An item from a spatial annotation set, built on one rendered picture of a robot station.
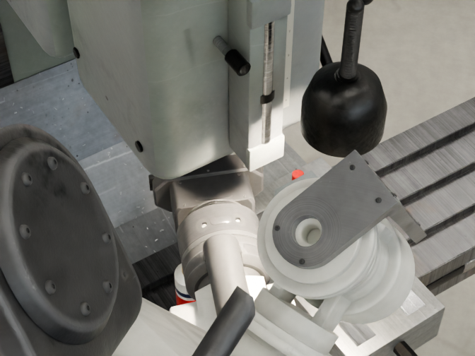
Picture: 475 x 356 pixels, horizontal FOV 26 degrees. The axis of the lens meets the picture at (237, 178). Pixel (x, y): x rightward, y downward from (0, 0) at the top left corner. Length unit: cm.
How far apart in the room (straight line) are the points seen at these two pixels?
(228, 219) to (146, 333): 55
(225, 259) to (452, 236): 58
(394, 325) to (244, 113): 46
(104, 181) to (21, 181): 115
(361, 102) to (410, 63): 226
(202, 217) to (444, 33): 224
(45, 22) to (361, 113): 38
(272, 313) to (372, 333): 74
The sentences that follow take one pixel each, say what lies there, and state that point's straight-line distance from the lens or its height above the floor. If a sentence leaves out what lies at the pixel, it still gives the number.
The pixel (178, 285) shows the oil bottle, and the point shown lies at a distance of 132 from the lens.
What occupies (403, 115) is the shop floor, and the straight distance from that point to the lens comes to 294.
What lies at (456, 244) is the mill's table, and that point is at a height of 93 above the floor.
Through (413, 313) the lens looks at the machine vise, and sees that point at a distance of 132.
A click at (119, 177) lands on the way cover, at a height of 92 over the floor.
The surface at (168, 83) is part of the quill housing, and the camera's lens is 91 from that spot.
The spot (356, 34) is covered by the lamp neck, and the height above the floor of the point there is 156.
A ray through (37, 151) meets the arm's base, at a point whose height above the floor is 179.
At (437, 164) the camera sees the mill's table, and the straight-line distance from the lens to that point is 158.
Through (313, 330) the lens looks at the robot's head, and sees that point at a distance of 56.
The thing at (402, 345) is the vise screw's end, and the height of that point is 98.
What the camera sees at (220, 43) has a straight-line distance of 90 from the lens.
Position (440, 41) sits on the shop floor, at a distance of 319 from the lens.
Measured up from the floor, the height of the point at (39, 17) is 140.
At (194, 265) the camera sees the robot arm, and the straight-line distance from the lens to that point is 102.
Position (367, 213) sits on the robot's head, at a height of 169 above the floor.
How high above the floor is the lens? 209
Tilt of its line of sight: 49 degrees down
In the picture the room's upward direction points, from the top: straight up
